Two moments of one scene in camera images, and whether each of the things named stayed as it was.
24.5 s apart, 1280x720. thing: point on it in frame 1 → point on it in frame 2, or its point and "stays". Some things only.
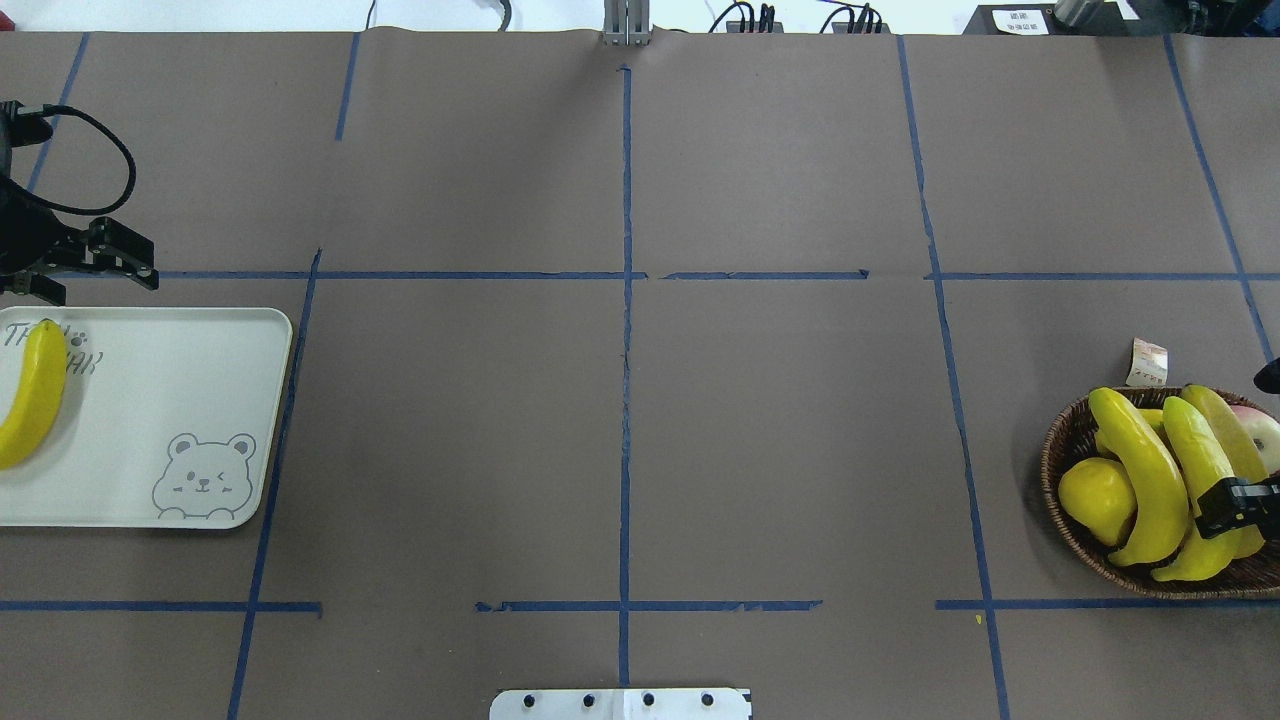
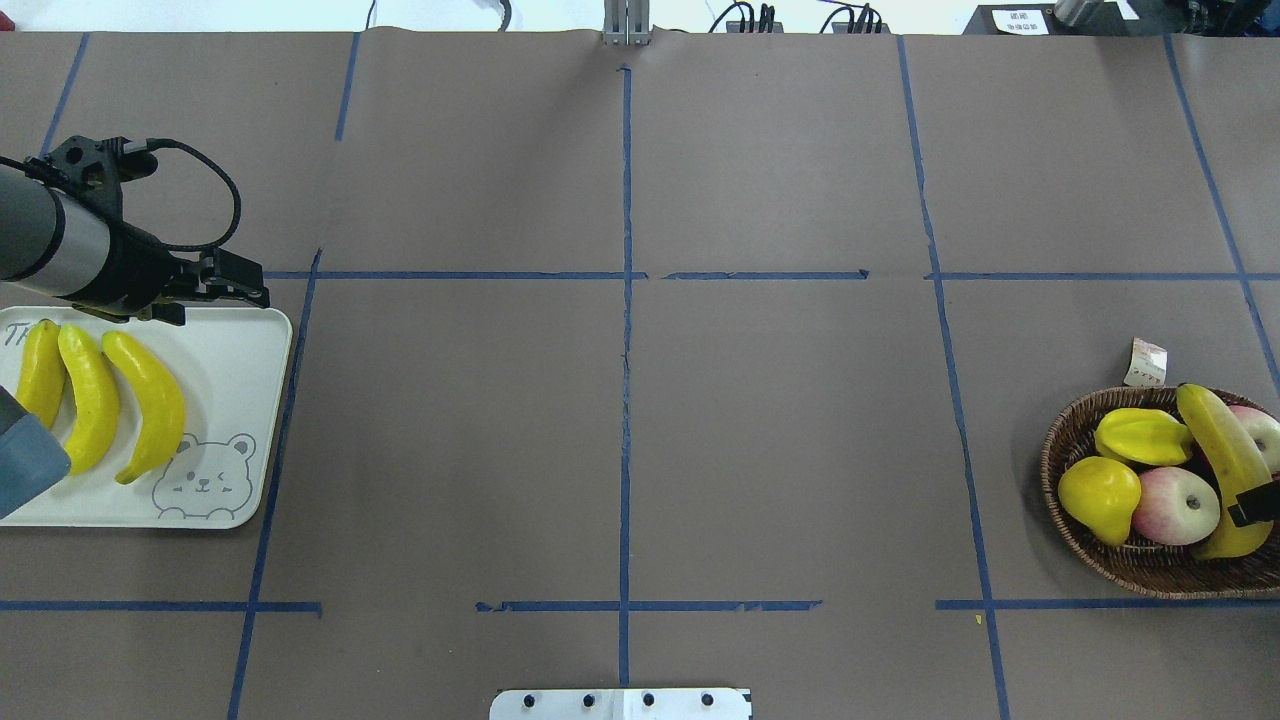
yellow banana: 1202,465 → 97,411
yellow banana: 43,395 stays
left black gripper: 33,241 → 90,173
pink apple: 1265,432 stays
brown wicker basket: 1072,438 stays
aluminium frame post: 626,23 stays
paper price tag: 1149,364 stays
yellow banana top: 1157,474 → 160,401
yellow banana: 1226,428 stays
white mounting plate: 619,704 stays
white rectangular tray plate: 168,417 stays
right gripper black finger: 1233,503 → 1257,505
